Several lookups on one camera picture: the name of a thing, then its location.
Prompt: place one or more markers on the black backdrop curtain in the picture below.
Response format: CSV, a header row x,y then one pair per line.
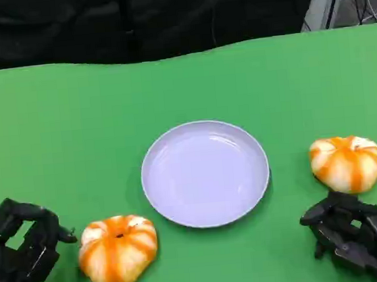
x,y
99,23

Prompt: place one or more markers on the green table cloth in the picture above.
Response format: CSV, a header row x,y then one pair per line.
x,y
56,103

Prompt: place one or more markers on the orange and white bread roll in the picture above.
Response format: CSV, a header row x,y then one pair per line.
x,y
347,166
119,252

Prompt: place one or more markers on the lilac plate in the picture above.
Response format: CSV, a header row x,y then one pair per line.
x,y
204,176

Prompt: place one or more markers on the grey metal frame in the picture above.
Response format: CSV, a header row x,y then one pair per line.
x,y
323,4

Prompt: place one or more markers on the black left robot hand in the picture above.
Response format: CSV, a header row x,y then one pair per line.
x,y
14,268

